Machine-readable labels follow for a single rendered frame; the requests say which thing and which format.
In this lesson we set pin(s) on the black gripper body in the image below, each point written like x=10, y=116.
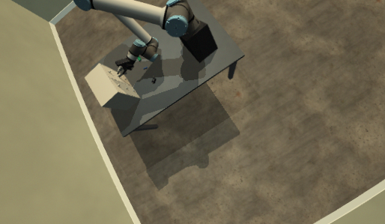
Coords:
x=130, y=64

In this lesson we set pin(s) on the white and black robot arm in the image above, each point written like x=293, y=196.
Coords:
x=176, y=18

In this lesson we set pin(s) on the grey chest of drawers with tan drawers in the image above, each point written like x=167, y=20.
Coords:
x=106, y=93

